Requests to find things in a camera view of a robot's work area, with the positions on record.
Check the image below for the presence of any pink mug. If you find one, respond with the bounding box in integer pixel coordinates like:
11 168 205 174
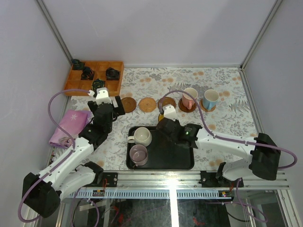
182 87 198 110

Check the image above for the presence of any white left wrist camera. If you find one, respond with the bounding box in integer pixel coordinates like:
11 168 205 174
88 87 112 105

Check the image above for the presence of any wooden compartment tray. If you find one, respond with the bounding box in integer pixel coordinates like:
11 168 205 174
64 61 124 96

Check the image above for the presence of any left aluminium frame post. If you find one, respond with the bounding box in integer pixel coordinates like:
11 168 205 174
35 0 72 65

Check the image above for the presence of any cream white mug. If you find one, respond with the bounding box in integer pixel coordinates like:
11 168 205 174
127 127 152 147

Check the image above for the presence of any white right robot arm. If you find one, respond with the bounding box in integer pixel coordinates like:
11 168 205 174
156 118 281 187

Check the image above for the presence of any black green rolled item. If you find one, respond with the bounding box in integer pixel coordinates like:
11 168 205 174
91 79 105 90

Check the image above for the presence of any lilac purple mug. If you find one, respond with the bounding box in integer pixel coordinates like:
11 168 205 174
129 145 148 166

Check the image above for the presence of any right aluminium frame post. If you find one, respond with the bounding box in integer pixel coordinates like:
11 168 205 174
240 0 284 70

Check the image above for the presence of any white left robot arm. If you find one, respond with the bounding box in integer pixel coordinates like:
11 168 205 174
18 91 125 218

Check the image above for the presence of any yellow enamel mug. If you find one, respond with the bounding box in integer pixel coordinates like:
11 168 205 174
158 114 164 122

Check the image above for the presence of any woven rattan coaster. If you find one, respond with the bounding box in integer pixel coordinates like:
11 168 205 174
199 99 216 112
139 97 157 113

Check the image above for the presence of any aluminium frame post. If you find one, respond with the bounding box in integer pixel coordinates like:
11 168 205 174
240 0 284 70
35 0 72 65

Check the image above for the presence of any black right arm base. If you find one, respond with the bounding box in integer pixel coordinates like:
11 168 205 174
198 171 238 188

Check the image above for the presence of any light blue mug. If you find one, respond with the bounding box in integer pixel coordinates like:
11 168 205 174
202 89 220 111

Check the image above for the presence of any black serving tray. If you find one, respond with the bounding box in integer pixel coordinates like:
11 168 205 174
126 126 195 171

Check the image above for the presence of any black rolled item corner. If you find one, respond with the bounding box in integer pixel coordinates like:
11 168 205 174
71 59 82 66

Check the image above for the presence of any black rolled item right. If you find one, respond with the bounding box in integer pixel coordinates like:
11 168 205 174
106 67 120 80

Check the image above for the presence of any dark wooden coaster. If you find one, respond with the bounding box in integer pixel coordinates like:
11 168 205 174
178 99 196 113
158 97 176 114
121 97 136 113

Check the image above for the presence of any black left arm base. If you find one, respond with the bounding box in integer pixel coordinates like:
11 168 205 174
93 172 118 188

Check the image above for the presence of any purple princess print cloth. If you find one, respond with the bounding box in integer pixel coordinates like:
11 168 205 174
49 110 92 148

